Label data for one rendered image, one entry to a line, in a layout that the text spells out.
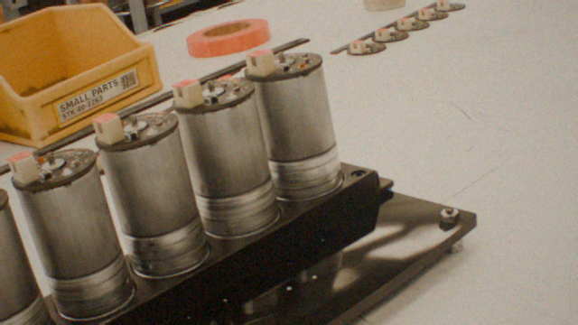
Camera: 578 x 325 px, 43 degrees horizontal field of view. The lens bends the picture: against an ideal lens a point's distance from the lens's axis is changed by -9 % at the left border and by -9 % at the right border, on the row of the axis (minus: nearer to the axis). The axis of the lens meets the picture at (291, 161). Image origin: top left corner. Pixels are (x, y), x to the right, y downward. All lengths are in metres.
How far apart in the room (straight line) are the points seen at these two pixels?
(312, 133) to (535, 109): 0.15
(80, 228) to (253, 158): 0.06
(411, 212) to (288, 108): 0.05
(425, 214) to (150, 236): 0.09
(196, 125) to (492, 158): 0.13
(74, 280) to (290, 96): 0.09
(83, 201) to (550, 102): 0.24
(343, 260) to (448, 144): 0.11
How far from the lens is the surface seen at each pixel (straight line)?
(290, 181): 0.25
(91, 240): 0.21
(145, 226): 0.22
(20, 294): 0.20
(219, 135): 0.23
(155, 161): 0.21
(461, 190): 0.29
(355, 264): 0.23
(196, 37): 0.56
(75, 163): 0.21
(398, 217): 0.25
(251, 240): 0.24
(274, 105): 0.24
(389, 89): 0.41
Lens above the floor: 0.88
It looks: 22 degrees down
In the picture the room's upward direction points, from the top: 11 degrees counter-clockwise
